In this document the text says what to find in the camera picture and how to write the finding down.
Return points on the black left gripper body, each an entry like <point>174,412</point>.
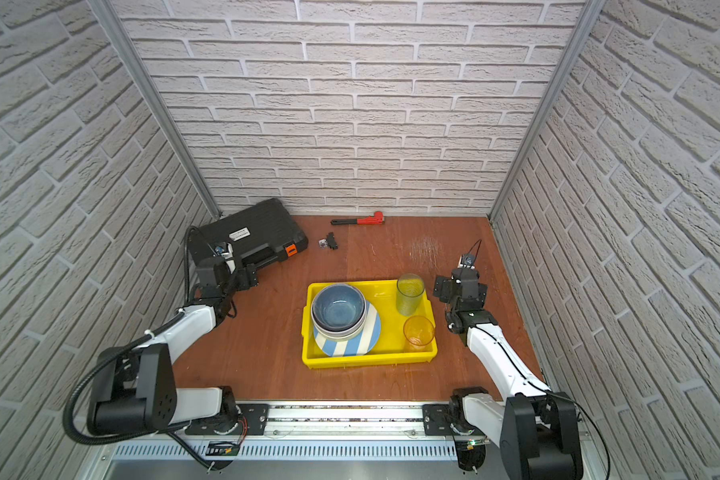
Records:
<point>243,280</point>

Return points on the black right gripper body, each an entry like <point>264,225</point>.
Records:
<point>446,284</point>

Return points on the blue translucent cup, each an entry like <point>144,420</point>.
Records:
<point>410,289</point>

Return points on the pink translucent cup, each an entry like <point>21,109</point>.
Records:
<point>419,333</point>

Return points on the yellow plastic bin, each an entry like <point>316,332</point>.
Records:
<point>390,348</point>

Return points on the dark blue ceramic bowl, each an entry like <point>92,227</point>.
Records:
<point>338,306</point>

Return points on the translucent purple bowl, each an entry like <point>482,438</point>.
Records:
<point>342,334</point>

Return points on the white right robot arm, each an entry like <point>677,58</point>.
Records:
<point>535,429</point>

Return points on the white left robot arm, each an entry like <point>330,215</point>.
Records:
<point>135,393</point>

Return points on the black plastic tool case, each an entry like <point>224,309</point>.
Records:
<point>258,235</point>

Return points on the small dark object on table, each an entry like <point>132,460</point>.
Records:
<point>328,241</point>

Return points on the red black pipe wrench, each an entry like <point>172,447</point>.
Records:
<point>377,218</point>

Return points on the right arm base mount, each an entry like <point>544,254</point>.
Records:
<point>445,419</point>

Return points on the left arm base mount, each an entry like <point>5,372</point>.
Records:
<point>251,417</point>

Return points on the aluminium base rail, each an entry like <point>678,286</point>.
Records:
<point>313,431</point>

